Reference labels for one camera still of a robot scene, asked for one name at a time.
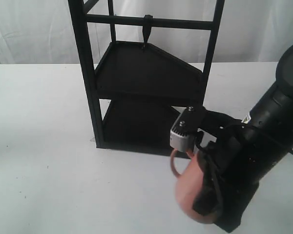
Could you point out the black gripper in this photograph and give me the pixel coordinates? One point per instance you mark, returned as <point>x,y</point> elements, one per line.
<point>226,188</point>

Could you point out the pink ceramic mug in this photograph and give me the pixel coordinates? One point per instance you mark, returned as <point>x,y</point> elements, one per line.
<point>189,183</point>

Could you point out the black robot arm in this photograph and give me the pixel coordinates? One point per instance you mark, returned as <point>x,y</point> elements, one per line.
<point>246,150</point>

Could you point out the black plastic hook clip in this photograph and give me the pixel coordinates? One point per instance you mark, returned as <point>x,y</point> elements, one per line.
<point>146,29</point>

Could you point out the black metal shelf rack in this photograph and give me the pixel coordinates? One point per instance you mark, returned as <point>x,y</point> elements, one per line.
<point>133,94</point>

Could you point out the white backdrop curtain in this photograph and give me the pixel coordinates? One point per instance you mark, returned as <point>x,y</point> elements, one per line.
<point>40,31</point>

